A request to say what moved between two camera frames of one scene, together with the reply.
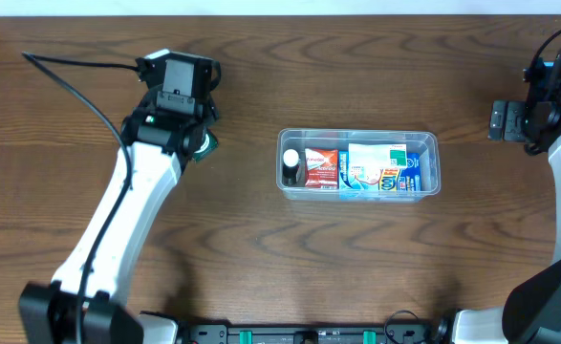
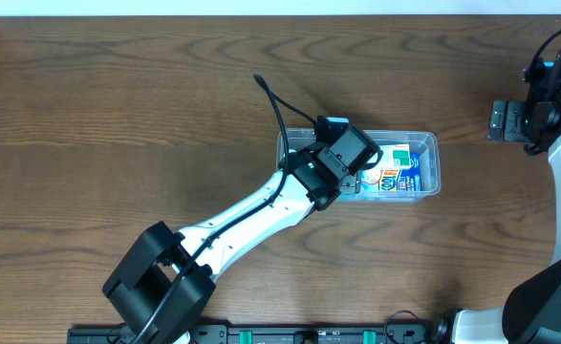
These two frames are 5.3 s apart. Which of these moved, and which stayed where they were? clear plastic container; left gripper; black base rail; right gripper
Moved: left gripper
Stayed: right gripper; clear plastic container; black base rail
